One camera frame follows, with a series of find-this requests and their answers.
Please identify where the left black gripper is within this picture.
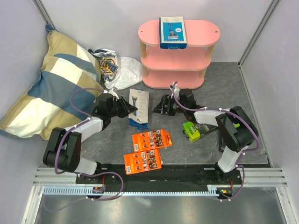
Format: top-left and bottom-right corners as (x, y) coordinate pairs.
(108, 96), (137, 119)

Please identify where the blue razor box clear front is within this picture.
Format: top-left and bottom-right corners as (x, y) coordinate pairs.
(159, 16), (187, 49)

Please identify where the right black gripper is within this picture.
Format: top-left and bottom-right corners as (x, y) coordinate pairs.
(151, 95), (186, 116)

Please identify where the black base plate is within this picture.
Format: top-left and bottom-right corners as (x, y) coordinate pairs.
(75, 164), (243, 191)

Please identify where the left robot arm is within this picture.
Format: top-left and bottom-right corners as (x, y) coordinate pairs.
(43, 93), (137, 183)

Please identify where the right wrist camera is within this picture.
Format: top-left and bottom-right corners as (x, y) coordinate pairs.
(169, 85), (180, 99)

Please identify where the white blue razor box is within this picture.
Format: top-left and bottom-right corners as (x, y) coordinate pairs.
(128, 89), (149, 130)

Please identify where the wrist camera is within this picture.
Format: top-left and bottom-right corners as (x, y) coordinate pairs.
(169, 85), (180, 99)
(109, 87), (118, 97)

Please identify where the grey cable duct rail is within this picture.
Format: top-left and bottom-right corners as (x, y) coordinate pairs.
(43, 186), (219, 196)

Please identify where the orange razor box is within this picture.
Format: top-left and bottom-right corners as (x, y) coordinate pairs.
(124, 149), (162, 175)
(132, 129), (173, 152)

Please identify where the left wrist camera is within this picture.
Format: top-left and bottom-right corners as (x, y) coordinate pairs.
(109, 87), (118, 97)

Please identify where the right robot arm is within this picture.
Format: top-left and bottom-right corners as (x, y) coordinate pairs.
(153, 85), (259, 184)

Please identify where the striped blue beige pillow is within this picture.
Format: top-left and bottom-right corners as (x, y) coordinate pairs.
(0, 24), (103, 140)

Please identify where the green black razor pack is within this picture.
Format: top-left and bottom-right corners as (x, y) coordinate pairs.
(183, 121), (218, 143)

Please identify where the pink three-tier shelf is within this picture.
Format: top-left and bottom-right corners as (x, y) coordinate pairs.
(138, 20), (221, 89)

